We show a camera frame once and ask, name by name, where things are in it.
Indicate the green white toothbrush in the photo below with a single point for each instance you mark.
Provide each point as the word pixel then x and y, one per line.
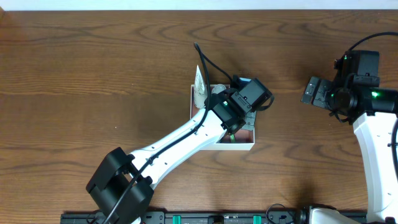
pixel 232 138

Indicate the white Pantene tube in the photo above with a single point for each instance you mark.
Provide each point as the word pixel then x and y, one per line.
pixel 200 93

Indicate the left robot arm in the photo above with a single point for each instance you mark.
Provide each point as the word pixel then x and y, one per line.
pixel 123 184

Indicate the clear soap pump bottle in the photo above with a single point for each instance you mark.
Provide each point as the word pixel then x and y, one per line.
pixel 218 89

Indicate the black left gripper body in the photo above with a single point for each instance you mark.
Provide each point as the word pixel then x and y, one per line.
pixel 249 120

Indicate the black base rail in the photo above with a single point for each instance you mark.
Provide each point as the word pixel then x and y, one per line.
pixel 161 217

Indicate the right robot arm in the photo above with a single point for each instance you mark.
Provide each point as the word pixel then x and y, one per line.
pixel 374 122

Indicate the white box pink interior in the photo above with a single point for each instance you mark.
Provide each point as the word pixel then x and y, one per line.
pixel 243 139

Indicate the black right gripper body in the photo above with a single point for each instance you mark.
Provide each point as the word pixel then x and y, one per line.
pixel 315 92

